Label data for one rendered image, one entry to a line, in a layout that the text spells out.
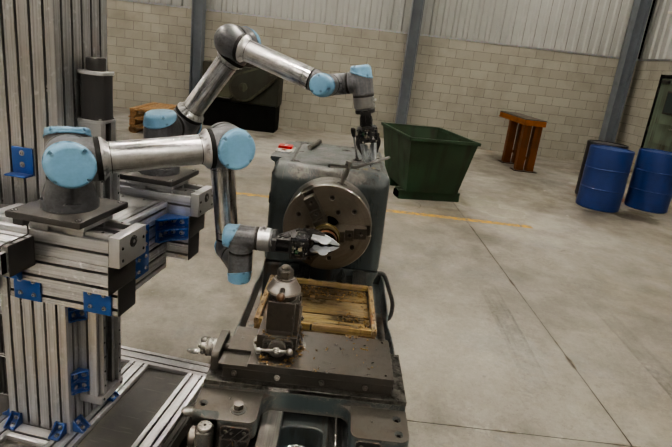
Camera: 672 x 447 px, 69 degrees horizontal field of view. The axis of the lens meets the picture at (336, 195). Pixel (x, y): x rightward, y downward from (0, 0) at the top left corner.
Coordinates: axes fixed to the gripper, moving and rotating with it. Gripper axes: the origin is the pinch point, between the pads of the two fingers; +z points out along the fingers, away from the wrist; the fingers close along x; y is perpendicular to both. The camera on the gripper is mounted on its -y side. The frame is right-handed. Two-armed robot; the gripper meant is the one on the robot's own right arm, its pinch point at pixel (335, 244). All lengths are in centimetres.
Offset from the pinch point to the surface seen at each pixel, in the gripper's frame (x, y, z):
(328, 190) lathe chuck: 13.6, -14.9, -4.3
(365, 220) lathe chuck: 4.4, -14.9, 9.6
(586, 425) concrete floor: -108, -66, 139
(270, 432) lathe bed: -21, 59, -10
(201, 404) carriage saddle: -18, 57, -25
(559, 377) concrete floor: -108, -106, 142
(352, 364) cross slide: -11.0, 46.7, 6.7
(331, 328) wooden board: -18.2, 20.0, 1.5
